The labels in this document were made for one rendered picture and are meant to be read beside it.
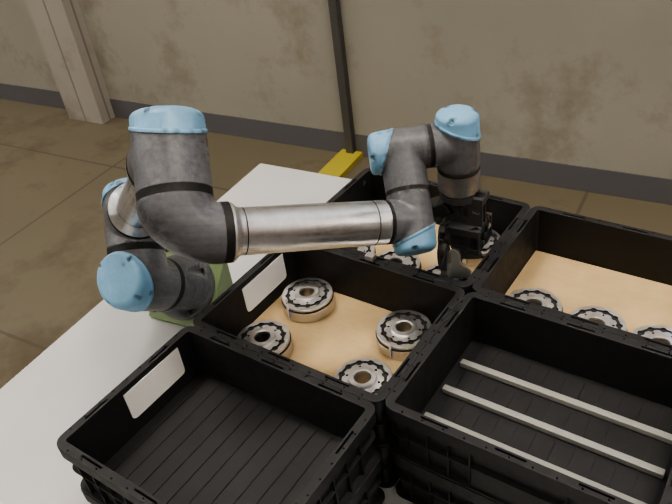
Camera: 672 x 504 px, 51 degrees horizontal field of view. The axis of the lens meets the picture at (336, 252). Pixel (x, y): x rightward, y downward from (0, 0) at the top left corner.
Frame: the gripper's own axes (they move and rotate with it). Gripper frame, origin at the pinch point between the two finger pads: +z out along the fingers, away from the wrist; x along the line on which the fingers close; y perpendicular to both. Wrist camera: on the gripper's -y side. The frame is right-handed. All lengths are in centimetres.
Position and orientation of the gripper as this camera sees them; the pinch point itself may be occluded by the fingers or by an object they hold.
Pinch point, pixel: (450, 273)
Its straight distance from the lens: 141.5
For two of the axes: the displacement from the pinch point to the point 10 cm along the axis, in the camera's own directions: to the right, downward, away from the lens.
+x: 4.9, -5.6, 6.7
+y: 8.6, 2.1, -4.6
